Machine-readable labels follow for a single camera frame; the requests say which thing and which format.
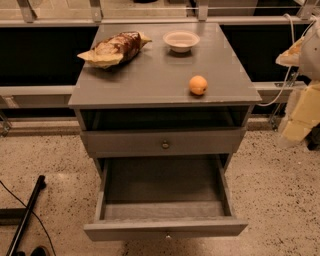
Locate closed grey upper drawer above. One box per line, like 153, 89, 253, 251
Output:
81, 128, 246, 158

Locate brown chip bag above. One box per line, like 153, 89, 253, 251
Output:
78, 31, 151, 69

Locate black shoe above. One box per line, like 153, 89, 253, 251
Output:
30, 246, 50, 256

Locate open grey lower drawer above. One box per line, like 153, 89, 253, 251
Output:
84, 155, 248, 241

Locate black floor cable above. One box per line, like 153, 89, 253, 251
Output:
0, 180, 57, 256

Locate white cable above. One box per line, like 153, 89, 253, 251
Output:
256, 13, 317, 108

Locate grey drawer cabinet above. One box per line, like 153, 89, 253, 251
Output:
68, 22, 263, 178

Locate white bowl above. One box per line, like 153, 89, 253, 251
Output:
163, 30, 200, 53

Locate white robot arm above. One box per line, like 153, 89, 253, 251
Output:
276, 19, 320, 147

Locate black pole stand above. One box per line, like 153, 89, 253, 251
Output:
0, 175, 46, 256

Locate orange fruit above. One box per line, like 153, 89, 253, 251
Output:
189, 76, 208, 96

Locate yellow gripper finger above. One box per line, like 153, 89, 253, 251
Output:
276, 37, 304, 67
278, 82, 320, 147

